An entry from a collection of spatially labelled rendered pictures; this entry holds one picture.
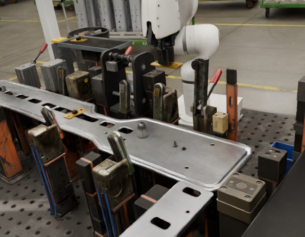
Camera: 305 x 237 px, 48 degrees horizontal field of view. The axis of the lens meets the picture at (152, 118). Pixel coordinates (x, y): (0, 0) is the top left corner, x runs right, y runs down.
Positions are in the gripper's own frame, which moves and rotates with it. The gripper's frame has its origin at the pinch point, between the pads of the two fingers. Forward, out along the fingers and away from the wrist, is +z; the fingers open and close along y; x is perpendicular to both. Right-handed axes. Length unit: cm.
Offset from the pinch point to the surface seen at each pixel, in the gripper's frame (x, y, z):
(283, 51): -113, -398, 128
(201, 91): 0.7, -14.8, 15.9
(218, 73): 0.9, -24.5, 13.4
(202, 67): 0.7, -15.9, 8.5
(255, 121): -9, -75, 58
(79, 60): -267, -169, 85
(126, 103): -30.8, -12.2, 25.0
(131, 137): -14.9, 2.5, 27.4
